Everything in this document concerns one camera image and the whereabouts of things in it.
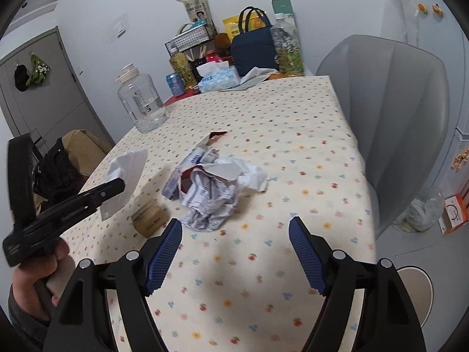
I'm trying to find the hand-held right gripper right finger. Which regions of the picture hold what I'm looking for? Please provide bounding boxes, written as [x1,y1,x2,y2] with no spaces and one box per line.
[288,216,427,352]

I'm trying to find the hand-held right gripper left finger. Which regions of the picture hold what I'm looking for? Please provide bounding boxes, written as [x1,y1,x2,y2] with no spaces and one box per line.
[43,218,183,352]

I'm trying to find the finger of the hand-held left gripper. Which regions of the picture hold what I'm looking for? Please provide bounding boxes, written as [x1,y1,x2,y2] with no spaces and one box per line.
[79,178,126,209]

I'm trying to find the white tissue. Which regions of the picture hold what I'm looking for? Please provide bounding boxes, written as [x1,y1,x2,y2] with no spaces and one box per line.
[101,150,148,222]
[214,156,271,194]

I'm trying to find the small brown jar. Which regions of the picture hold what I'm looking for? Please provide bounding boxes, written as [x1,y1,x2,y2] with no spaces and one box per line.
[131,199,166,238]

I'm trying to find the printed paper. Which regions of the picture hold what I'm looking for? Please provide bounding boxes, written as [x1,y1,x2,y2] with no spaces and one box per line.
[179,167,239,232]

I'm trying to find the clear plastic wrapper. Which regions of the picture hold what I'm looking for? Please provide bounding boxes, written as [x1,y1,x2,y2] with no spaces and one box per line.
[162,146,221,201]

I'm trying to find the red white torn wrapper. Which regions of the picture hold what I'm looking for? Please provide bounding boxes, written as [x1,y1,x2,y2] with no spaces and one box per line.
[197,131,228,155]

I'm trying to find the person's left forearm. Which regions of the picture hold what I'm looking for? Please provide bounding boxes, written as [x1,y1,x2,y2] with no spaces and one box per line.
[7,282,54,343]

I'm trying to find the person's left hand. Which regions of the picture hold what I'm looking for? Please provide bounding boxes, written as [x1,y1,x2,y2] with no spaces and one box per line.
[11,238,79,323]

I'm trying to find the brown and black bag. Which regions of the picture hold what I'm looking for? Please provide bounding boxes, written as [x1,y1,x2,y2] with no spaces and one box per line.
[32,128,114,210]

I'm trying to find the clear water jug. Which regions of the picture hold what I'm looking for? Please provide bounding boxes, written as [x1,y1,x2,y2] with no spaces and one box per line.
[117,63,170,134]

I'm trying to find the grey door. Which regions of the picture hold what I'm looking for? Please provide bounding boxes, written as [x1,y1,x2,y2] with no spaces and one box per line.
[0,26,116,152]

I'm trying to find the red tray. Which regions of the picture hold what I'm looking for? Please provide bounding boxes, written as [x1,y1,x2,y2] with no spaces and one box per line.
[163,87,201,108]

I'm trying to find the white round stool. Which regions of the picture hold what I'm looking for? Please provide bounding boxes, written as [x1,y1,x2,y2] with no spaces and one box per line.
[395,265,435,329]

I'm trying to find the clear container on floor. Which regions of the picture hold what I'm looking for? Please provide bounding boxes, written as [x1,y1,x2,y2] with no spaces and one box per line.
[391,186,446,234]

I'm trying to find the blue drink can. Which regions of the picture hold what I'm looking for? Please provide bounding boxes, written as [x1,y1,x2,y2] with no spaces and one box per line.
[166,72,187,97]

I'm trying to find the green hanging cloth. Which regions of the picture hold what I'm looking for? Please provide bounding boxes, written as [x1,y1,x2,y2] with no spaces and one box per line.
[28,54,51,87]

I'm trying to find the yellow liquid bottle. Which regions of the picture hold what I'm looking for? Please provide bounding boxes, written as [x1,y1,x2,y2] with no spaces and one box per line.
[169,52,197,89]

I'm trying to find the black hanging cloth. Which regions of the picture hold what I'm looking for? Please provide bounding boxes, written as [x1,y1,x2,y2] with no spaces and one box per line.
[13,64,31,92]

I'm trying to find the blue tissue pack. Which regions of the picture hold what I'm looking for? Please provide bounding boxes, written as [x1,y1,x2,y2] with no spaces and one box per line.
[197,61,242,94]

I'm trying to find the orange white box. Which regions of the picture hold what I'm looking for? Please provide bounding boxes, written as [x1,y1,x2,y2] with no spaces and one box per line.
[437,194,469,236]

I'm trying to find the grey chair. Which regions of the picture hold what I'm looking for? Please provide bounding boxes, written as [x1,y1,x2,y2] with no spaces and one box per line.
[315,34,450,241]

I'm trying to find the yellow fridge magnet cluster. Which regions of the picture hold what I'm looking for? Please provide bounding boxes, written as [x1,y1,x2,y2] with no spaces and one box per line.
[450,146,469,172]

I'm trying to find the navy lunch bag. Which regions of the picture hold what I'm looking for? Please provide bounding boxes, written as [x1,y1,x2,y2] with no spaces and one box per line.
[230,6,280,77]

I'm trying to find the white paper bag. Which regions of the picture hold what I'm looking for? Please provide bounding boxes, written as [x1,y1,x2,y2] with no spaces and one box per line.
[172,0,214,27]

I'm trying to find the yellow box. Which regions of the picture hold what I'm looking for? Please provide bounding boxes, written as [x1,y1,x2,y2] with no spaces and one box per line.
[222,14,265,43]

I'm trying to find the large green label bottle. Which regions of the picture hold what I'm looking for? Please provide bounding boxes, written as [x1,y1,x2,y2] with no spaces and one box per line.
[270,12,305,78]

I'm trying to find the white refrigerator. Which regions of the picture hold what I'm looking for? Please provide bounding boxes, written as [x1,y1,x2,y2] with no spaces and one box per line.
[379,0,469,228]

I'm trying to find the green carton box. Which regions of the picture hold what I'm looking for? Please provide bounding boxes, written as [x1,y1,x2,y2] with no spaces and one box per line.
[271,0,294,24]

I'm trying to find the white wall switch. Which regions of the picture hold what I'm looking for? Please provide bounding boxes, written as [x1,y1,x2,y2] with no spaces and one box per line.
[111,16,130,38]

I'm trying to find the black wire basket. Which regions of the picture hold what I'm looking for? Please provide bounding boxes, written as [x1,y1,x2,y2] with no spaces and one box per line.
[164,23,217,61]

